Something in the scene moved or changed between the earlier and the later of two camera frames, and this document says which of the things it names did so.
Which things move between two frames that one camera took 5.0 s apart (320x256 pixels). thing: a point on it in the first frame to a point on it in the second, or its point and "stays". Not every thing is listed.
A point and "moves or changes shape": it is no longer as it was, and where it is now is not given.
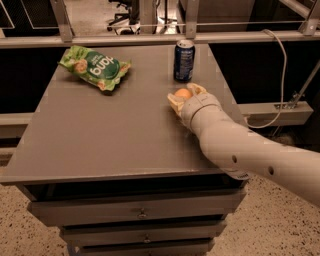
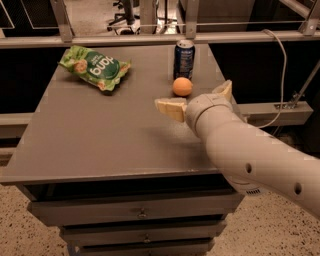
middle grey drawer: [186, 230] stays
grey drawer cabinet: [119, 172] stays
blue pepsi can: [184, 61] stays
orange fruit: [182, 92] moves or changes shape
